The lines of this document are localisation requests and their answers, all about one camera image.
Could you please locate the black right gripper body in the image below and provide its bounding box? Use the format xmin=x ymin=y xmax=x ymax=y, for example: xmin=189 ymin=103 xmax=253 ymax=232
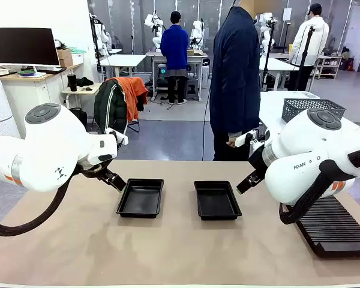
xmin=249 ymin=142 xmax=269 ymax=181

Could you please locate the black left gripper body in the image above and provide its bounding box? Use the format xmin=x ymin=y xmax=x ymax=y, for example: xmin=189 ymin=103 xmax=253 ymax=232
xmin=96 ymin=167 xmax=116 ymax=183

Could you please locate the black ESD tray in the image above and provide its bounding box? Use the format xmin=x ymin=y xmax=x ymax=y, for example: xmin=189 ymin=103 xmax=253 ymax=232
xmin=116 ymin=178 xmax=165 ymax=219
xmin=193 ymin=180 xmax=242 ymax=221

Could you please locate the person's right forearm navy sleeve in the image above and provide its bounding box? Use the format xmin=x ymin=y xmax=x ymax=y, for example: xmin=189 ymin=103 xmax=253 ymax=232
xmin=227 ymin=110 xmax=244 ymax=139

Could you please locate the black metal chair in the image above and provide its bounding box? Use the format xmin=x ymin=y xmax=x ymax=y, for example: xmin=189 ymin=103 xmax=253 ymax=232
xmin=126 ymin=118 xmax=140 ymax=133

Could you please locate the black backpack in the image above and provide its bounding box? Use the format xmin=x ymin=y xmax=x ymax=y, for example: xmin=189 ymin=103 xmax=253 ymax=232
xmin=68 ymin=107 xmax=88 ymax=130

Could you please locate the grey mesh basket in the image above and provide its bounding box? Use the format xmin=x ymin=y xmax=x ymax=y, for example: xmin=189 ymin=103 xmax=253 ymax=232
xmin=281 ymin=98 xmax=347 ymax=124

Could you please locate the flat white box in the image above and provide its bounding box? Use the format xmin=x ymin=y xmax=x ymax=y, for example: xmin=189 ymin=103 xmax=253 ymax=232
xmin=283 ymin=91 xmax=320 ymax=100

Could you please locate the orange jacket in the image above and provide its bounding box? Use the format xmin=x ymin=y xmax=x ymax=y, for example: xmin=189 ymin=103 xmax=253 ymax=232
xmin=106 ymin=76 xmax=149 ymax=122

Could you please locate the small white side table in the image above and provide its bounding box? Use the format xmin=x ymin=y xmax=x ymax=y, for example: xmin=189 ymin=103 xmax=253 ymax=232
xmin=61 ymin=82 xmax=103 ymax=109

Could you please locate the person in navy jacket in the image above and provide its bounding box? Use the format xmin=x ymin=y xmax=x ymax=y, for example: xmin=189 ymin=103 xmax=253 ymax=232
xmin=209 ymin=0 xmax=262 ymax=161

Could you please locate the black cloth bundle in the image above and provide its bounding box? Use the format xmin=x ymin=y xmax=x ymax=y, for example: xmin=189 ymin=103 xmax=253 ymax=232
xmin=76 ymin=76 xmax=95 ymax=88

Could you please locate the white background table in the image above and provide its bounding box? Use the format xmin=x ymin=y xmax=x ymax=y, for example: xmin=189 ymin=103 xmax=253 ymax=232
xmin=98 ymin=53 xmax=147 ymax=82
xmin=259 ymin=56 xmax=300 ymax=91

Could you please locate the black step stool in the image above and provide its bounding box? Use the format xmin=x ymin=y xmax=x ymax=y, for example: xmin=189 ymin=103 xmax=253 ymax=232
xmin=184 ymin=78 xmax=200 ymax=100

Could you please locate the black slotted board rack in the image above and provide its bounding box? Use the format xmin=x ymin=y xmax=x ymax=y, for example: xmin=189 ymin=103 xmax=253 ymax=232
xmin=284 ymin=194 xmax=360 ymax=259

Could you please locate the black tripod stand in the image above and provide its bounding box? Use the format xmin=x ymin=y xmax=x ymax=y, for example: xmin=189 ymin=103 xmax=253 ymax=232
xmin=259 ymin=17 xmax=277 ymax=91
xmin=296 ymin=25 xmax=316 ymax=91

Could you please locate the white workbench with shelf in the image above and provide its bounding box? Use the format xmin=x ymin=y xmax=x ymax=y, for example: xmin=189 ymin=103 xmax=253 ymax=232
xmin=145 ymin=50 xmax=209 ymax=101

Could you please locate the black keyboard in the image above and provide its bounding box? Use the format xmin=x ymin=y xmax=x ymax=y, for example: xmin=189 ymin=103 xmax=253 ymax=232
xmin=37 ymin=67 xmax=67 ymax=74

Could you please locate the white desk wooden top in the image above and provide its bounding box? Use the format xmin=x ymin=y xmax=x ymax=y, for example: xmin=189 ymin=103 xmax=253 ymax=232
xmin=0 ymin=62 xmax=85 ymax=139

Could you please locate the white shelf rack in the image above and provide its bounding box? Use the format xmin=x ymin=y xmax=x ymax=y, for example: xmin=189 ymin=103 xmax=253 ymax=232
xmin=316 ymin=55 xmax=343 ymax=80

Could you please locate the brown cardboard box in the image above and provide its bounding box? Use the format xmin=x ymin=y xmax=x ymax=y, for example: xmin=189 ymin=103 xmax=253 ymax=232
xmin=56 ymin=47 xmax=74 ymax=68

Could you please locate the person in white jacket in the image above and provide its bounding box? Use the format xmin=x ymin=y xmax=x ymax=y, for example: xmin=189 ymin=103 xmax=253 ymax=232
xmin=288 ymin=3 xmax=330 ymax=92

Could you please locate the person in blue hoodie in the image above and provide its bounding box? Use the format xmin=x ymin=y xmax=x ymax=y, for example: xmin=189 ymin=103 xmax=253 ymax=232
xmin=160 ymin=11 xmax=190 ymax=106

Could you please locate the black computer monitor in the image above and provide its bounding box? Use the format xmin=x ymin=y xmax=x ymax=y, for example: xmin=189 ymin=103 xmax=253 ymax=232
xmin=0 ymin=27 xmax=61 ymax=68

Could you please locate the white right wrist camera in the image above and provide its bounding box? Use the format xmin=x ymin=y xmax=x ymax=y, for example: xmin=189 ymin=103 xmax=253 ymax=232
xmin=234 ymin=129 xmax=257 ymax=148

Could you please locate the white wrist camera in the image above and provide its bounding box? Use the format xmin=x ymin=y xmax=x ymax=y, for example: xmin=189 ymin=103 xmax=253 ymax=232
xmin=234 ymin=129 xmax=257 ymax=148
xmin=106 ymin=128 xmax=130 ymax=146

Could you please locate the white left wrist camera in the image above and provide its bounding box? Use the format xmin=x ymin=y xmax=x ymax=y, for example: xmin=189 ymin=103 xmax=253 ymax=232
xmin=106 ymin=128 xmax=130 ymax=146

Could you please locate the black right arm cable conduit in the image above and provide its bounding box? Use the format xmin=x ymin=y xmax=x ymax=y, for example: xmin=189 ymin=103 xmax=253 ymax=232
xmin=278 ymin=152 xmax=360 ymax=226

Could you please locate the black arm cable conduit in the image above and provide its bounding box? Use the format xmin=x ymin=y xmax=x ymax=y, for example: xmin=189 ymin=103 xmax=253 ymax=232
xmin=278 ymin=152 xmax=360 ymax=226
xmin=0 ymin=161 xmax=82 ymax=238

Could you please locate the thin black hanging cable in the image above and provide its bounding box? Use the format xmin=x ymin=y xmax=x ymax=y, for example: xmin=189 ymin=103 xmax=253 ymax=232
xmin=201 ymin=89 xmax=212 ymax=161

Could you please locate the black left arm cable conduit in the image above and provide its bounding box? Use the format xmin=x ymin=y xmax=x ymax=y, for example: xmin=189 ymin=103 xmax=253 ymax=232
xmin=0 ymin=161 xmax=82 ymax=238

